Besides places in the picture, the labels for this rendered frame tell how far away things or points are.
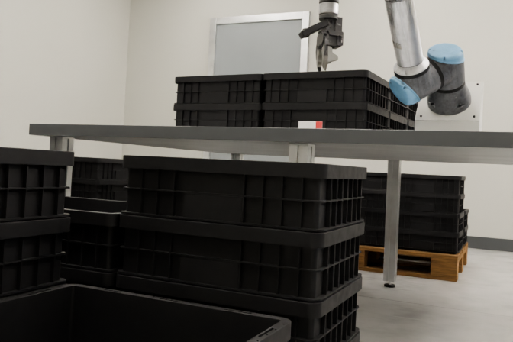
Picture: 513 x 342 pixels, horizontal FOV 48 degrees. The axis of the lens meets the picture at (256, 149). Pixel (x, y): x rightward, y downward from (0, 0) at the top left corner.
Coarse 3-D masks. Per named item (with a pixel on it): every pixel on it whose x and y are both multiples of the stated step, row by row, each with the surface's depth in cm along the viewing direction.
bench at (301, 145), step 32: (32, 128) 202; (64, 128) 196; (96, 128) 190; (128, 128) 185; (160, 128) 180; (192, 128) 175; (224, 128) 170; (256, 128) 166; (288, 128) 162; (320, 128) 158; (416, 160) 291; (448, 160) 264; (480, 160) 241; (512, 160) 222; (384, 256) 296
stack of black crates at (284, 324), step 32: (64, 288) 92; (96, 288) 93; (0, 320) 81; (32, 320) 86; (64, 320) 93; (96, 320) 92; (128, 320) 89; (160, 320) 87; (192, 320) 85; (224, 320) 82; (256, 320) 80; (288, 320) 79
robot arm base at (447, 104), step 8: (464, 88) 199; (432, 96) 203; (440, 96) 199; (448, 96) 198; (456, 96) 198; (464, 96) 199; (432, 104) 206; (440, 104) 201; (448, 104) 199; (456, 104) 199; (464, 104) 200; (440, 112) 202; (448, 112) 201; (456, 112) 201
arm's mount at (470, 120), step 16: (480, 96) 204; (416, 112) 207; (432, 112) 205; (464, 112) 200; (480, 112) 198; (416, 128) 205; (432, 128) 202; (448, 128) 200; (464, 128) 198; (480, 128) 201
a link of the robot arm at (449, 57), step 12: (432, 48) 194; (444, 48) 193; (456, 48) 192; (432, 60) 191; (444, 60) 189; (456, 60) 189; (444, 72) 190; (456, 72) 192; (444, 84) 193; (456, 84) 195
